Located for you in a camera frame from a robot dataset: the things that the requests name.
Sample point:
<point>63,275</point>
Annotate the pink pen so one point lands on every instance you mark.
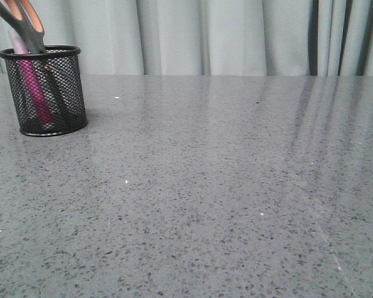
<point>32,82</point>

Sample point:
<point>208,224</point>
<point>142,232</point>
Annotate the grey orange scissors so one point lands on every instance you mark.
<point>22,17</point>

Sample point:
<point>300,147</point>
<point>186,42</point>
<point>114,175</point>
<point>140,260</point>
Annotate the black mesh pen bin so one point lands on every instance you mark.
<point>59,75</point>

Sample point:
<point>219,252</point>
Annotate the grey curtain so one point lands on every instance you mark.
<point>288,38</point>

